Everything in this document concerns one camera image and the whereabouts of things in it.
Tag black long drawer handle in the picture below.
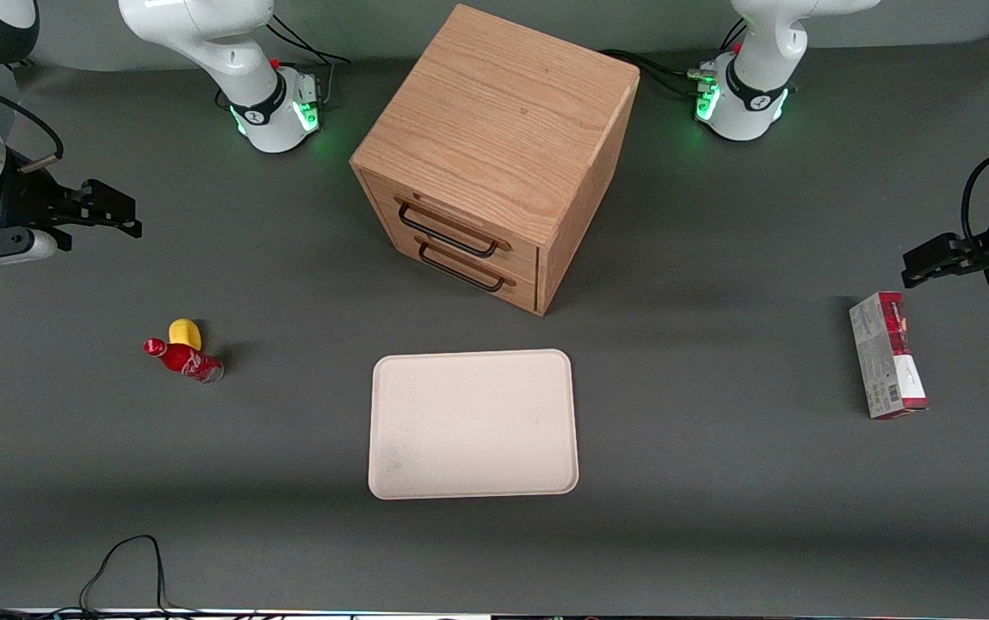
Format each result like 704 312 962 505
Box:
396 199 501 260

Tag wooden drawer cabinet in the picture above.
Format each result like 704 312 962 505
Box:
349 3 641 318

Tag black right arm base cables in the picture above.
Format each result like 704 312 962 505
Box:
263 12 354 111

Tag grey and red carton box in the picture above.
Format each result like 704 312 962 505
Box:
848 291 930 421

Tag red coke bottle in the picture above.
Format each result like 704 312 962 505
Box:
143 338 226 385

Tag black short drawer handle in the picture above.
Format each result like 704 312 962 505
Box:
417 240 507 295

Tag black looped table cable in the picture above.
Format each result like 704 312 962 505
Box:
0 534 202 620

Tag beige plastic tray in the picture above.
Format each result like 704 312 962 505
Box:
368 348 580 501

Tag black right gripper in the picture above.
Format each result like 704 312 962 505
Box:
0 164 144 252

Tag black arm base cables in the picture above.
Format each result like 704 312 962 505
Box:
263 12 354 111
599 17 750 101

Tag black left arm base cables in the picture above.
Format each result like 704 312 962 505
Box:
599 17 750 101

